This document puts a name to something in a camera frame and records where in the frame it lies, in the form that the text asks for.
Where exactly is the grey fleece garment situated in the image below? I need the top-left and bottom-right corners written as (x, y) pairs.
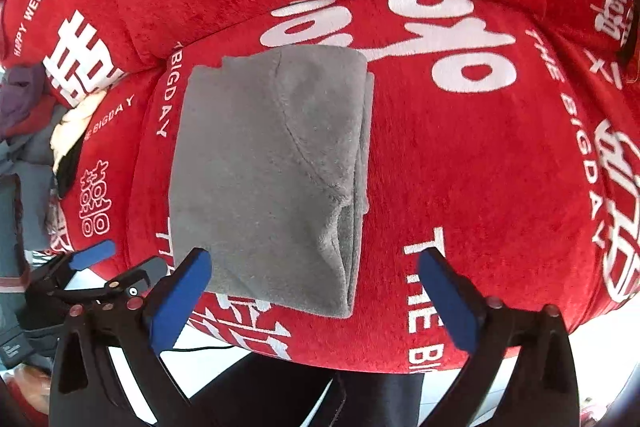
top-left (169, 47), bottom-right (376, 319)

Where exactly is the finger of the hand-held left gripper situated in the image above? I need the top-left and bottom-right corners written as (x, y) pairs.
top-left (30, 241), bottom-right (117, 293)
top-left (47, 257), bottom-right (168, 308)

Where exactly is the black cable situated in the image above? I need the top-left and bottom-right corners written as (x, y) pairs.
top-left (165, 344), bottom-right (236, 356)

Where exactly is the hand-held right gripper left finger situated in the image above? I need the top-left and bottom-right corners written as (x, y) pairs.
top-left (48, 248), bottom-right (212, 427)

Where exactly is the cream cloth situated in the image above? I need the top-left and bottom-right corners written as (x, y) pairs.
top-left (50, 89), bottom-right (108, 158)

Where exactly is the black cloth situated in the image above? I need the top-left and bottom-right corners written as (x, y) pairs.
top-left (52, 142), bottom-right (83, 200)

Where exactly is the purple cloth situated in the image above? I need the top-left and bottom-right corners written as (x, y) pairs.
top-left (0, 64), bottom-right (51, 138)

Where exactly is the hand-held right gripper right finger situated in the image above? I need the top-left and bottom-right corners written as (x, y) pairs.
top-left (418, 248), bottom-right (581, 427)

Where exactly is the red printed blanket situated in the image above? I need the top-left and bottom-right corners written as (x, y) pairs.
top-left (0, 0), bottom-right (640, 375)

